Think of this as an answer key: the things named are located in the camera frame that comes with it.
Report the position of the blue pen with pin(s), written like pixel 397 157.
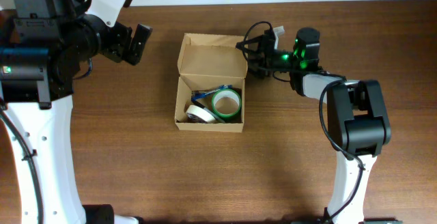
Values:
pixel 203 93

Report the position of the green tape roll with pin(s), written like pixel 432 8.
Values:
pixel 227 104

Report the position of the black silver pen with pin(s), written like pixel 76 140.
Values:
pixel 217 118

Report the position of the white masking tape roll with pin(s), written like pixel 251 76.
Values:
pixel 199 115

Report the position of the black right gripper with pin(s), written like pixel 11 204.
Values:
pixel 263 51

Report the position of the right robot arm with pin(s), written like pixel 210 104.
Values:
pixel 352 113

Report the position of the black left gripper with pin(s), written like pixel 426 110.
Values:
pixel 123 42

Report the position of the cardboard box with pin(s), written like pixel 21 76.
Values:
pixel 207 61

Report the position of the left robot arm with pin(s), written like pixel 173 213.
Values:
pixel 42 48

